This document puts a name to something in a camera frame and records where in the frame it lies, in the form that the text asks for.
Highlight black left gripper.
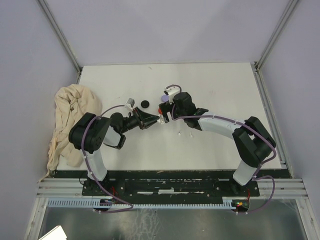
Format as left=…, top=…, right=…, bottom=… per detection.
left=120, top=106, right=160, bottom=134

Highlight black earbud charging case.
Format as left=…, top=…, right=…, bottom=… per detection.
left=140, top=100, right=150, bottom=109

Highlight purple earbud charging case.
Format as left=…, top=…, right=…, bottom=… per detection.
left=161, top=95, right=169, bottom=103

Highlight white earbud charging case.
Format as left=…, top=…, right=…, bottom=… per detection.
left=157, top=115, right=166, bottom=125

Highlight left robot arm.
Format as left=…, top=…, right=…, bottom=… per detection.
left=68, top=107, right=161, bottom=195

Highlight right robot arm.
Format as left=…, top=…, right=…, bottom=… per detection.
left=159, top=86, right=277, bottom=196

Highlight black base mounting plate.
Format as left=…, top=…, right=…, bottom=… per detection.
left=81, top=180, right=260, bottom=204

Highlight cream crumpled cloth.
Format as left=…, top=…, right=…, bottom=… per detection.
left=44, top=84, right=103, bottom=178

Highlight white paper sheet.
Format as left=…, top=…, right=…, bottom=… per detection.
left=39, top=225, right=68, bottom=240

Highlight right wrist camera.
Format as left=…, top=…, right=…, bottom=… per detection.
left=163, top=85, right=182, bottom=104

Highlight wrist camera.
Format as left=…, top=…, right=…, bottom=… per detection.
left=125, top=98, right=135, bottom=111
left=163, top=85, right=182, bottom=104

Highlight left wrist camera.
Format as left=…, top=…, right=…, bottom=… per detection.
left=125, top=98, right=135, bottom=111

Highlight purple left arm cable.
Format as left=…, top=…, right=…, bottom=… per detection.
left=81, top=104, right=135, bottom=214

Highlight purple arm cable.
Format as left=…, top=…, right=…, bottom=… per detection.
left=81, top=104, right=135, bottom=214
left=165, top=84, right=277, bottom=214

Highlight right aluminium corner post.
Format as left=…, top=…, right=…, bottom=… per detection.
left=254, top=0, right=301, bottom=72

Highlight aluminium corner post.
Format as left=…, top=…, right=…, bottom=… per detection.
left=254, top=0, right=301, bottom=72
left=36, top=0, right=83, bottom=75

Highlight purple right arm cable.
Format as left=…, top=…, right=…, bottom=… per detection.
left=165, top=84, right=277, bottom=214

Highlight white slotted cable duct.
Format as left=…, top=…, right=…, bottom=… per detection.
left=47, top=197, right=248, bottom=209

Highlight aluminium frame rail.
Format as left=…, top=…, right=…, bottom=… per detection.
left=36, top=178, right=308, bottom=199

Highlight left aluminium corner post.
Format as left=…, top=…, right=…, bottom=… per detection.
left=36, top=0, right=83, bottom=75

